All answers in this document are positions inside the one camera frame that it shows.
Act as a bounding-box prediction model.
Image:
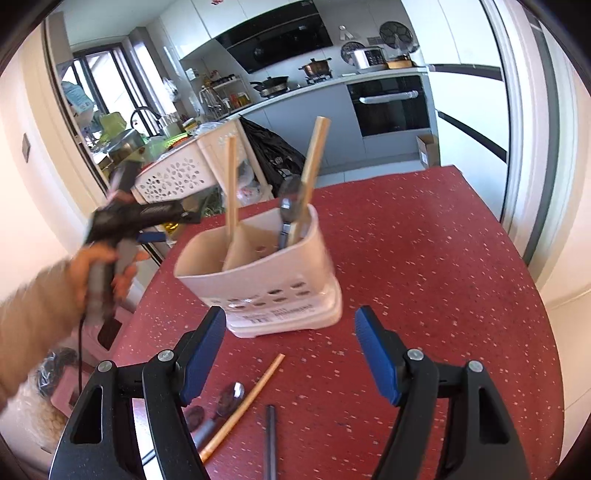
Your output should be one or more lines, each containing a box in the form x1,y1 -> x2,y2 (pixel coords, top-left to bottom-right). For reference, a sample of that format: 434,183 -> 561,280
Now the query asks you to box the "black range hood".
215,1 -> 334,73

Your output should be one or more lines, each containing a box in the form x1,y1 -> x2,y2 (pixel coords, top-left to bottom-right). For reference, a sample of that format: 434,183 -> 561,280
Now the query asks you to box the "black built-in oven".
346,75 -> 430,137

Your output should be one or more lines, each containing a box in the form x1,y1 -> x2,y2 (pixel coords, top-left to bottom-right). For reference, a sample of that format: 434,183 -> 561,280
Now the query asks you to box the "black frying pan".
250,76 -> 288,98

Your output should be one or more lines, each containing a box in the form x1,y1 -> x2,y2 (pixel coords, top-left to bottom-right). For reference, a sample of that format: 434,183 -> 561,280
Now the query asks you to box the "white perforated basket cart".
132,118 -> 273,206

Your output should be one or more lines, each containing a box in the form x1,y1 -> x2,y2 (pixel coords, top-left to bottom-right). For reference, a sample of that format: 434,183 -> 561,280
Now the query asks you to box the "silver rice cooker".
352,46 -> 389,73

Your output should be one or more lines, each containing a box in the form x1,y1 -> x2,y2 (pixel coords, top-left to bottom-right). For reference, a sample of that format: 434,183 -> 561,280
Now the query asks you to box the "pink plastic stool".
37,307 -> 132,417

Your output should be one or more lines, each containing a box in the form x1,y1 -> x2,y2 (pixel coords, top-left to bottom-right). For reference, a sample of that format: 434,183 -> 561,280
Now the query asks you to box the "person left hand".
67,242 -> 150,313

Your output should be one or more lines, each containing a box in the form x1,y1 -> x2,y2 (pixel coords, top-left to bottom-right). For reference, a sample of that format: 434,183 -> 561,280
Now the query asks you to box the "black kitchen faucet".
129,106 -> 161,137

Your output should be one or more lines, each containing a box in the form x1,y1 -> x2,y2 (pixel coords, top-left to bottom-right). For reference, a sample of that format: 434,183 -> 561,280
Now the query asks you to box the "steel pot on stove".
300,58 -> 332,79

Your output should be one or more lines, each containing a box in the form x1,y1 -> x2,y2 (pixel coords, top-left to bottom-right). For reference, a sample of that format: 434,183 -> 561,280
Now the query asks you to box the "white plastic utensil holder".
174,205 -> 342,338

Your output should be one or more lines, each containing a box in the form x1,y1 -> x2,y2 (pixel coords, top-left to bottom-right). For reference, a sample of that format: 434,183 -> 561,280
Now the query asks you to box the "beige sleeve forearm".
0,260 -> 83,407

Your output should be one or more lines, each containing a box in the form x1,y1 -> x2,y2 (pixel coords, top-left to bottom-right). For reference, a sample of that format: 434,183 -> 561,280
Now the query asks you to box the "black chopstick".
263,404 -> 277,480

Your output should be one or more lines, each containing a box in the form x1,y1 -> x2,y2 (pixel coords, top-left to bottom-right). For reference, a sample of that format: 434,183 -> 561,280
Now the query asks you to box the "long bamboo chopstick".
287,116 -> 331,247

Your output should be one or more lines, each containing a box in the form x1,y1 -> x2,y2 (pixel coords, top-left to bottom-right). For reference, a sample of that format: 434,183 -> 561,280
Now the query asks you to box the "dark spoon right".
142,406 -> 205,466

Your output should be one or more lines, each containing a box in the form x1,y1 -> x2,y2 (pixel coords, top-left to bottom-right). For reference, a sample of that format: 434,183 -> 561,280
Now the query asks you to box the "black plastic bag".
239,117 -> 305,197

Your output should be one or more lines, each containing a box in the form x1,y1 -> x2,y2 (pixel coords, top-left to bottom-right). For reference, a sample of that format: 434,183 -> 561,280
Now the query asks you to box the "steel spoon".
192,382 -> 245,451
279,175 -> 301,250

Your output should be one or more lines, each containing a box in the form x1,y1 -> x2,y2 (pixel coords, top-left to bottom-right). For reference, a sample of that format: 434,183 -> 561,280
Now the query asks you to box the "cardboard box on floor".
416,133 -> 441,169

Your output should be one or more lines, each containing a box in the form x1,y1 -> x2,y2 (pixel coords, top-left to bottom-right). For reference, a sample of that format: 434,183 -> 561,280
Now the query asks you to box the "crossed bamboo chopstick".
199,354 -> 286,463

